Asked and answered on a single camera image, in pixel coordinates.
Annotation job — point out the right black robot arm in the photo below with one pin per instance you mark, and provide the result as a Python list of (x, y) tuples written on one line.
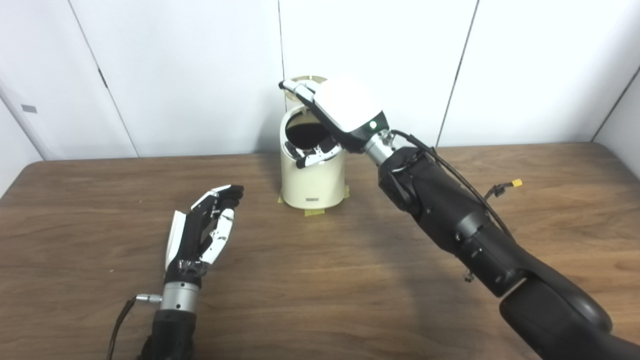
[(450, 210)]

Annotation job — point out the cream round bin lid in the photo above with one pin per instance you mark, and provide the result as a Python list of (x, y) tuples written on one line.
[(309, 78)]

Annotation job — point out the cream-colored round bin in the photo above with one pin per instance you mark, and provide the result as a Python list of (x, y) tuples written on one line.
[(312, 182)]

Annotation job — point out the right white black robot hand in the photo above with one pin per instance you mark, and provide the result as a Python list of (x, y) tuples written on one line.
[(350, 105)]

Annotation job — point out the black wall panel hinge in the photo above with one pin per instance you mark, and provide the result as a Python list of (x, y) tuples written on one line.
[(102, 78)]

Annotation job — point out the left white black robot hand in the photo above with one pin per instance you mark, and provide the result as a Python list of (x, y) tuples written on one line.
[(187, 240)]

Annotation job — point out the small grey wall label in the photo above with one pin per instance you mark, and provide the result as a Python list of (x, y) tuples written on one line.
[(29, 108)]

